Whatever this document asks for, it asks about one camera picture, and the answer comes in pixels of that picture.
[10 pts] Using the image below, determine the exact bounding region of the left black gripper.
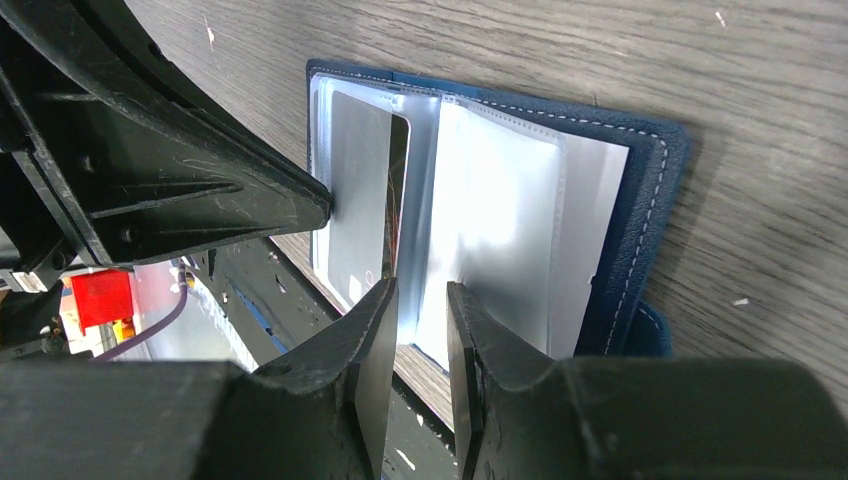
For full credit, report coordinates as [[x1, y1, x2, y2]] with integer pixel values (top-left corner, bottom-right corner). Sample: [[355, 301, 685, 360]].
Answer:
[[1, 1, 331, 292]]

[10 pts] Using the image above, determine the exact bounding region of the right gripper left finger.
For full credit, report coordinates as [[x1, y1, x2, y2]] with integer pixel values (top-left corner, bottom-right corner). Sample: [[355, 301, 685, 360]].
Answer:
[[254, 278, 398, 479]]

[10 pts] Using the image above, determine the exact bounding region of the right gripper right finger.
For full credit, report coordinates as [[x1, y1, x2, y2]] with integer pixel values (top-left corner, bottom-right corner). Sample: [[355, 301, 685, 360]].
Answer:
[[446, 282, 570, 479]]

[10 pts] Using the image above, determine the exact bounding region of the blue leather card holder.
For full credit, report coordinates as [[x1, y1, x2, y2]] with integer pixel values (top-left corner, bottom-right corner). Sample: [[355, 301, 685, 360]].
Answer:
[[306, 59, 691, 367]]

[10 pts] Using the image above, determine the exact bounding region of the grey credit card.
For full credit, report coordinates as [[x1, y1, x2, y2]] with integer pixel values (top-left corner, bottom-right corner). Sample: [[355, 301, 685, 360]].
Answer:
[[326, 91, 409, 308]]

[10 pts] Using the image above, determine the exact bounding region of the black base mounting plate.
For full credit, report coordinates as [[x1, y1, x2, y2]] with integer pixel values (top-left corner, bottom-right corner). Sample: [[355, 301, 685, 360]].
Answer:
[[192, 239, 457, 479]]

